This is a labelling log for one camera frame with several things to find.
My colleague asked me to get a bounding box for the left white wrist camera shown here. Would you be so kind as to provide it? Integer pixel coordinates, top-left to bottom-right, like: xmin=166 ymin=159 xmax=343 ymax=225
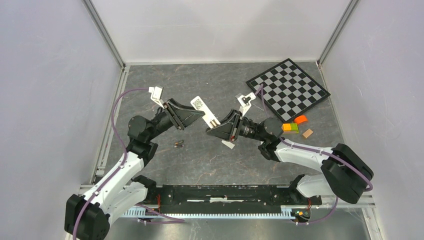
xmin=148 ymin=86 xmax=165 ymax=109

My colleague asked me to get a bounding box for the green orange block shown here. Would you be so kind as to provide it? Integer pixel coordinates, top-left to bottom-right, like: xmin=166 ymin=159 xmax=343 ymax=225
xmin=281 ymin=123 xmax=299 ymax=134

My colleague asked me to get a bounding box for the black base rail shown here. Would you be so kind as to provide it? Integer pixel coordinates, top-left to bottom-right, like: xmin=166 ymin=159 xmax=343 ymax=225
xmin=140 ymin=184 xmax=322 ymax=214

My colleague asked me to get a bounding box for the orange curved block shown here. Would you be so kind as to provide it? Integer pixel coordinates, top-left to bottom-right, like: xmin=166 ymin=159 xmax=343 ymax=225
xmin=293 ymin=115 xmax=309 ymax=125

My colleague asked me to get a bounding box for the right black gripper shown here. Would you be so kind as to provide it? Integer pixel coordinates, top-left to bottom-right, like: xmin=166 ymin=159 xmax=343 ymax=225
xmin=205 ymin=109 xmax=266 ymax=143

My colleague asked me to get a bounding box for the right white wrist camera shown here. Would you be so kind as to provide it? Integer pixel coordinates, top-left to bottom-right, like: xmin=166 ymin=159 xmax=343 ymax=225
xmin=235 ymin=92 xmax=256 ymax=117

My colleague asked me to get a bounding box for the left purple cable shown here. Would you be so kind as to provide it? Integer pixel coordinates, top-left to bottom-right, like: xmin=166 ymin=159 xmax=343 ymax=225
xmin=72 ymin=87 xmax=152 ymax=240

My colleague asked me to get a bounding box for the small white remote with buttons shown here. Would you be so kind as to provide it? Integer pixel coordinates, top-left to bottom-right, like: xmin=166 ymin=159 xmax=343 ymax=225
xmin=190 ymin=96 xmax=221 ymax=129

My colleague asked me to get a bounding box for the white slotted cable duct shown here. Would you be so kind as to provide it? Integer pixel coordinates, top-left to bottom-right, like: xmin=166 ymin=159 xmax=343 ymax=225
xmin=121 ymin=206 xmax=311 ymax=220

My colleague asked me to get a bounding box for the white small remote battery cover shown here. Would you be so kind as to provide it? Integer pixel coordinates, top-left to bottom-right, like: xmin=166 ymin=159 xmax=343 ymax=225
xmin=221 ymin=140 xmax=235 ymax=149

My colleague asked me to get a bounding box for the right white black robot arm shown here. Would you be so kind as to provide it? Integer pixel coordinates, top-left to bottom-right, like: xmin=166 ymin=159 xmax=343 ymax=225
xmin=205 ymin=109 xmax=374 ymax=204

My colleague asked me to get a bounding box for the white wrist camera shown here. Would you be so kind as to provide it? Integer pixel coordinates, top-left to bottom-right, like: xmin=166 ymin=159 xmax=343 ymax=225
xmin=148 ymin=86 xmax=165 ymax=109
xmin=235 ymin=92 xmax=256 ymax=117

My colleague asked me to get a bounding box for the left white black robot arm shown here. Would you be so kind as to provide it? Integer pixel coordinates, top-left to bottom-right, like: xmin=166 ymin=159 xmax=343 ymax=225
xmin=64 ymin=98 xmax=205 ymax=240

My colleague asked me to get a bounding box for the black white checkerboard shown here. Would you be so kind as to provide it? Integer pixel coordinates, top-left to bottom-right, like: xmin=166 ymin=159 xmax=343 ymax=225
xmin=246 ymin=58 xmax=331 ymax=123

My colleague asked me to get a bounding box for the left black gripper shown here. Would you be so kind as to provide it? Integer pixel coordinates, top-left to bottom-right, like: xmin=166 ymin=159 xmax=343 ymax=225
xmin=146 ymin=98 xmax=205 ymax=141

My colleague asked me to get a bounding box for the tan wooden block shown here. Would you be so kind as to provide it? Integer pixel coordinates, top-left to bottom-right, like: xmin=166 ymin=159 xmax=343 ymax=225
xmin=302 ymin=128 xmax=314 ymax=139

